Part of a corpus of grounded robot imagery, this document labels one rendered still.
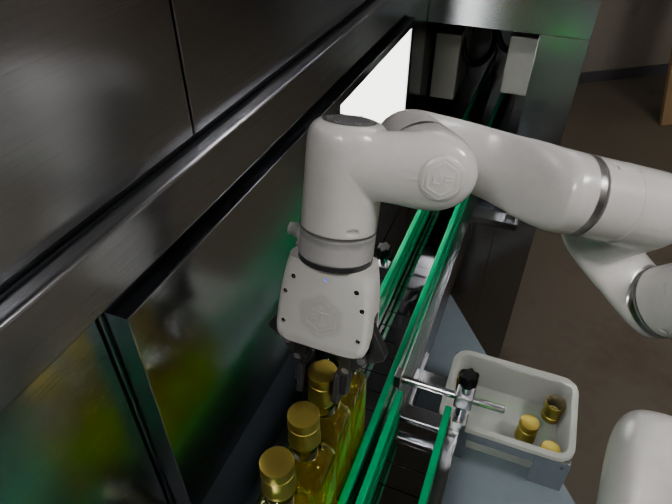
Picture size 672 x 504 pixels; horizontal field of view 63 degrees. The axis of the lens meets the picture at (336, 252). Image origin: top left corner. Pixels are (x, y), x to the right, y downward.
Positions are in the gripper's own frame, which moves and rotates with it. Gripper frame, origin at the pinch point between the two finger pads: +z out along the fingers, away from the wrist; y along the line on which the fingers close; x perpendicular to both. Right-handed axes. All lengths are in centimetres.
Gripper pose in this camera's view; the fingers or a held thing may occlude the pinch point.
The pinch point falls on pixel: (322, 376)
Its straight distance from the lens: 62.9
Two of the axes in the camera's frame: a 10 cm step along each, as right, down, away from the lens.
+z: -0.9, 9.0, 4.2
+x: 3.6, -3.7, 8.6
